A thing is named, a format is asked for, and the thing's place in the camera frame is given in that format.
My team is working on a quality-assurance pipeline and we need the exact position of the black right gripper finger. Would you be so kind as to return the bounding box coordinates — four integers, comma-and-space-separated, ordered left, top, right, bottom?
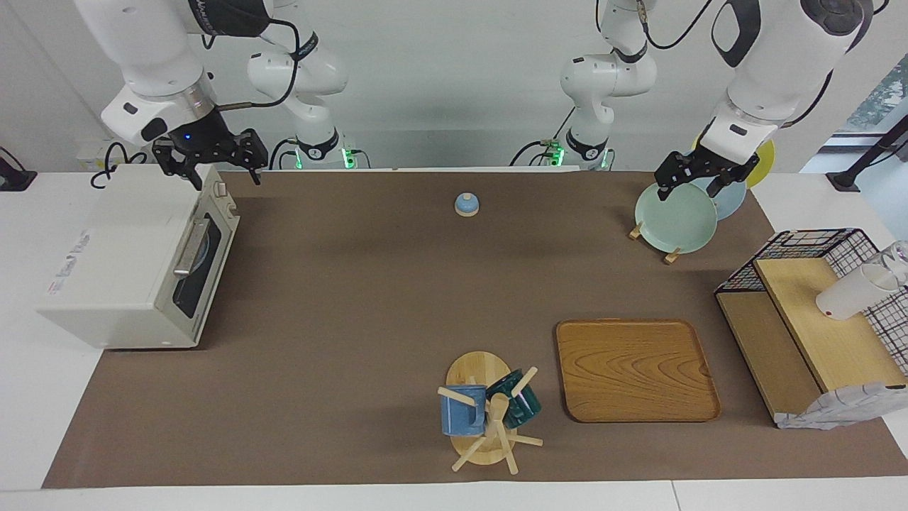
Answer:
241, 129, 269, 187
155, 142, 203, 191

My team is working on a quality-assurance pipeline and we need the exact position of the white toaster oven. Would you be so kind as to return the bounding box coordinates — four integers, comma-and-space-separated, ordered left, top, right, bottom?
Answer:
35, 165, 240, 350

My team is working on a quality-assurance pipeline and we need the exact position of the light blue racked plate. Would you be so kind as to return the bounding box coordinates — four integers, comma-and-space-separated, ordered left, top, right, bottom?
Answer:
692, 177, 748, 221

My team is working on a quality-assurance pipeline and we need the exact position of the pale green plate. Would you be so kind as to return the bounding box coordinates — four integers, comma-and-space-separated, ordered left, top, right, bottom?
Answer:
634, 182, 719, 255

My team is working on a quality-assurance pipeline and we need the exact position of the yellow plate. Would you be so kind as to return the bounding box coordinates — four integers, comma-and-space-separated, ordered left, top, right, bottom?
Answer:
692, 129, 776, 189

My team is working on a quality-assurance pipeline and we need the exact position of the wooden plate rack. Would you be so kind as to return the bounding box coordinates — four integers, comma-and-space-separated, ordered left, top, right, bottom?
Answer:
628, 221, 683, 265

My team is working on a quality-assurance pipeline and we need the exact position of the black clamp base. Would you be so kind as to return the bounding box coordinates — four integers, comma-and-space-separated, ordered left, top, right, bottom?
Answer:
0, 145, 38, 192

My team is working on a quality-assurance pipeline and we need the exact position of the white cup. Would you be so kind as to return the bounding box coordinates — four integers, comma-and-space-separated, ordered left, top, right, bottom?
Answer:
815, 264, 902, 321

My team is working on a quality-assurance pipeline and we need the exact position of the clear glass cup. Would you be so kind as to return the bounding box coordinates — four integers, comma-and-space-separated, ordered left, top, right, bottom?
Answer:
880, 240, 908, 285

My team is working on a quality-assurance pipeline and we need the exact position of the wooden serving tray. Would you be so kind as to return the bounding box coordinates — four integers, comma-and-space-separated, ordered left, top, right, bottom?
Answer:
555, 319, 722, 424

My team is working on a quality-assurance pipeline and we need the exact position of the brown table mat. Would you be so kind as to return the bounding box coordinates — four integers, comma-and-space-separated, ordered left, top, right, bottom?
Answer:
41, 170, 908, 489

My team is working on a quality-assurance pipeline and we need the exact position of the grey white patterned cloth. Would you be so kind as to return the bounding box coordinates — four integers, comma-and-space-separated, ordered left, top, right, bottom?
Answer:
776, 382, 908, 431

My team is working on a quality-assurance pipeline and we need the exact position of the dark green mug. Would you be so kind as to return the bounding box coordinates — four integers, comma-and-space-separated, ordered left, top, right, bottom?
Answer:
485, 369, 543, 429

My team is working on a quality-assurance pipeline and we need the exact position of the wooden mug tree stand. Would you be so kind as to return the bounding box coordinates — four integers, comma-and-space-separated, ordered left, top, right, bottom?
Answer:
437, 351, 545, 476

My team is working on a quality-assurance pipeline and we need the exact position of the blue mug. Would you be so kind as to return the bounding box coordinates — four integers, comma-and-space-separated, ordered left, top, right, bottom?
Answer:
440, 385, 489, 437

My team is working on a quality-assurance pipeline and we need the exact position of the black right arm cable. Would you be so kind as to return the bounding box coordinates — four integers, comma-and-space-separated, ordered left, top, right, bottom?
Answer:
213, 14, 302, 113

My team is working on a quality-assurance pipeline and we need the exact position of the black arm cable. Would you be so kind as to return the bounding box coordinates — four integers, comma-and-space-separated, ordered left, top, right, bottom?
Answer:
213, 14, 302, 113
596, 0, 717, 54

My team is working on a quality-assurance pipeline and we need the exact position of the black power cable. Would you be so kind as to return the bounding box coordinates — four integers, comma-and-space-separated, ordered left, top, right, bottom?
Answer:
90, 142, 153, 189

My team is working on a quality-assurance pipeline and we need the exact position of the white wall socket box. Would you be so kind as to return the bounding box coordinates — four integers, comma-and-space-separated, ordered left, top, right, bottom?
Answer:
77, 138, 153, 170

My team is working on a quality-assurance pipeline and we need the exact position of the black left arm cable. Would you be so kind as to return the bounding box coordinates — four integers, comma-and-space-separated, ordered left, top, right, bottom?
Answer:
596, 0, 717, 54

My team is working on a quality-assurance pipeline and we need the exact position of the black camera stand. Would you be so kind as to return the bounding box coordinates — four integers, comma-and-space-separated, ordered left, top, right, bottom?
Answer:
826, 114, 908, 192

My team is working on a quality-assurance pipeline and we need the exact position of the wire and wood shelf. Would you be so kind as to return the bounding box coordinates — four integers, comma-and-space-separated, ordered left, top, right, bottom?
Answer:
714, 228, 908, 427

